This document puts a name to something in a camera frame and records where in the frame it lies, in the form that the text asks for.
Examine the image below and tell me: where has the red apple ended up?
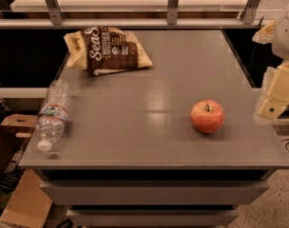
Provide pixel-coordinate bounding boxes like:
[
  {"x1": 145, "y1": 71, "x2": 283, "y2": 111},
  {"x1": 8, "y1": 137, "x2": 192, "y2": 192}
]
[{"x1": 190, "y1": 100, "x2": 224, "y2": 134}]

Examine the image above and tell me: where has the metal shelf frame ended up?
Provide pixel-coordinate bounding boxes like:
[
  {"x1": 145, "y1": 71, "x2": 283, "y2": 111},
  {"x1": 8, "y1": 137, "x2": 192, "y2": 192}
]
[{"x1": 0, "y1": 0, "x2": 274, "y2": 29}]

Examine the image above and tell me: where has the flat cardboard sheet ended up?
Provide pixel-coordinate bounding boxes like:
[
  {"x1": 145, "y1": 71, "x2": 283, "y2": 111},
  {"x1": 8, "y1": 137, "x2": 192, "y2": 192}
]
[{"x1": 0, "y1": 170, "x2": 52, "y2": 228}]

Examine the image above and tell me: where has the clear plastic water bottle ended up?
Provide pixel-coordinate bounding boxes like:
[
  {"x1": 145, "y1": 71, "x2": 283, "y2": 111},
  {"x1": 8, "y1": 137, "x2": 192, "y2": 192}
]
[{"x1": 35, "y1": 80, "x2": 69, "y2": 151}]

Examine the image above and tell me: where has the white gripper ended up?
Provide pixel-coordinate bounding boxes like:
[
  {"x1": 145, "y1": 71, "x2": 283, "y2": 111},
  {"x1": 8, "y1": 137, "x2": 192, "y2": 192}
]
[{"x1": 252, "y1": 3, "x2": 289, "y2": 124}]

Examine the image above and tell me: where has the grey drawer cabinet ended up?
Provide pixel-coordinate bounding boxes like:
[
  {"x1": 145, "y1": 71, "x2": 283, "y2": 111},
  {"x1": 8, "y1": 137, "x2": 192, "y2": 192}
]
[{"x1": 21, "y1": 30, "x2": 289, "y2": 228}]

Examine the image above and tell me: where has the brown chip bag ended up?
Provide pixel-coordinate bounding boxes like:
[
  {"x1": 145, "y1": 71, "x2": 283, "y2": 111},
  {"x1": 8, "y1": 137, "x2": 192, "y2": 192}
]
[{"x1": 64, "y1": 26, "x2": 153, "y2": 75}]

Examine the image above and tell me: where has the cardboard box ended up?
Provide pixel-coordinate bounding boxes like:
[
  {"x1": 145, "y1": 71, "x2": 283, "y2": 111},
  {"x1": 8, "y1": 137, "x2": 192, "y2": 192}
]
[{"x1": 0, "y1": 114, "x2": 37, "y2": 180}]

